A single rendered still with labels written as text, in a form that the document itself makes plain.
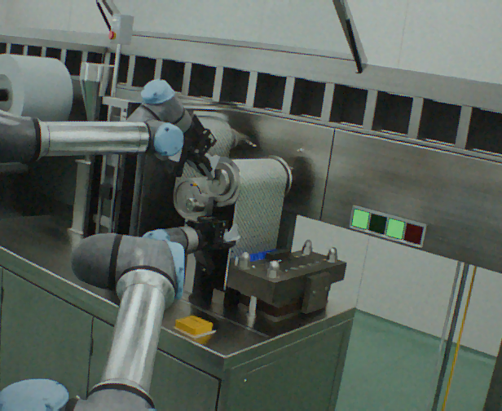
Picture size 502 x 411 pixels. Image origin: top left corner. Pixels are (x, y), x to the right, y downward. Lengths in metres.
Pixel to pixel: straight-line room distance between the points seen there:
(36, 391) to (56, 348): 1.12
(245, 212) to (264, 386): 0.51
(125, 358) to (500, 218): 1.15
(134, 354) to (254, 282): 0.77
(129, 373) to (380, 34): 3.83
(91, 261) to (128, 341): 0.23
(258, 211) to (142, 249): 0.75
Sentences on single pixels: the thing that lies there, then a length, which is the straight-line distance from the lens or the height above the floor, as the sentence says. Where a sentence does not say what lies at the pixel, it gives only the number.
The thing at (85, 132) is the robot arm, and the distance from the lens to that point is 1.52.
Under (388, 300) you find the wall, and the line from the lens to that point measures 4.75.
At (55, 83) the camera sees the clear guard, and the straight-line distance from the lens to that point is 2.74.
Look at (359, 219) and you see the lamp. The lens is 2.10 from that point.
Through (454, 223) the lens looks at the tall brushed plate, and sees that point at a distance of 1.99.
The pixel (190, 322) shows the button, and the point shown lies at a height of 0.92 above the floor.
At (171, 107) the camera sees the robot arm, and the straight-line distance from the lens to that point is 1.75.
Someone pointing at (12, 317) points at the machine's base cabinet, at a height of 0.66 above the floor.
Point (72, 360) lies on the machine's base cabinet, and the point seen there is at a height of 0.64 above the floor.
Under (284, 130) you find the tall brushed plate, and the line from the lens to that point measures 2.25.
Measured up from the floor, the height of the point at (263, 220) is 1.14.
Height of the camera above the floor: 1.58
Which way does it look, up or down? 11 degrees down
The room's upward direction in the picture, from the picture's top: 8 degrees clockwise
